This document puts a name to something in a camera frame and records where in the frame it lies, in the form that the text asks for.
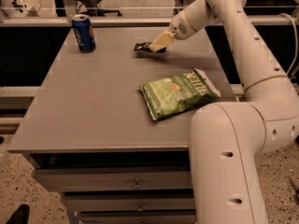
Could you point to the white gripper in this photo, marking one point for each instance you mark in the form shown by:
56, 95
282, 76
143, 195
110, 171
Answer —
178, 25

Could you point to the black rxbar chocolate bar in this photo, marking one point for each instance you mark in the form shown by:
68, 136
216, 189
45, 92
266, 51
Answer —
146, 47

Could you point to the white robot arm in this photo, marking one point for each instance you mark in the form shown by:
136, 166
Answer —
243, 109

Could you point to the blue pepsi can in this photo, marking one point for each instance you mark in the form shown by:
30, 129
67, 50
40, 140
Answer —
83, 30

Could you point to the green kettle chips bag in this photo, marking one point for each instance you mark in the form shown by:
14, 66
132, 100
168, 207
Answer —
176, 94

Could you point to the grey metal railing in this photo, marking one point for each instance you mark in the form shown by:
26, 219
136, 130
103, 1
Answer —
27, 16

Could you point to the grey drawer cabinet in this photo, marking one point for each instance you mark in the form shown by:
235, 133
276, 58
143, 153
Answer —
90, 137

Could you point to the black object on floor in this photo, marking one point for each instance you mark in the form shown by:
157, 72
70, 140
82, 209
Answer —
20, 216

